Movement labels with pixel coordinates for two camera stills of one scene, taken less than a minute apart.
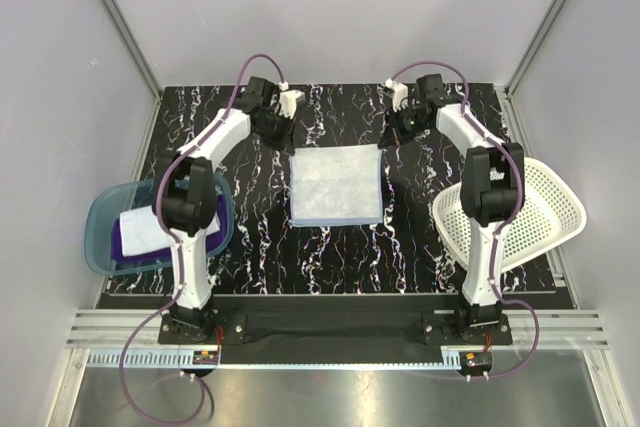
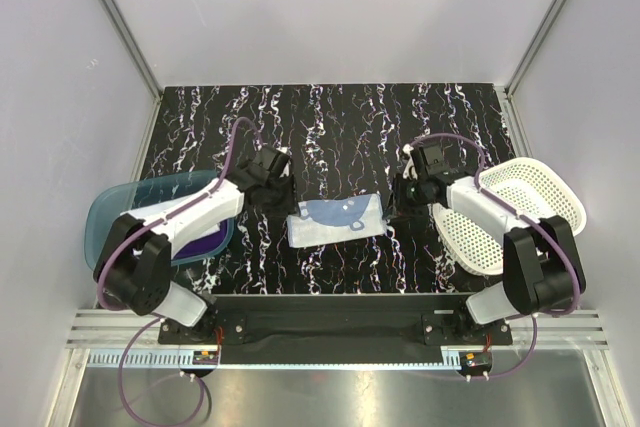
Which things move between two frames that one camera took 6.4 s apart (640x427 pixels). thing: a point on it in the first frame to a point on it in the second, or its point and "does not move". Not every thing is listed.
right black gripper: x=393 y=135 to x=400 y=210
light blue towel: x=336 y=185 to x=335 y=219
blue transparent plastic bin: x=107 y=203 does not move
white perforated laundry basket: x=549 y=214 does not move
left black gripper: x=285 y=141 to x=289 y=205
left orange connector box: x=206 y=357 does not move
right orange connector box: x=475 y=361 does not move
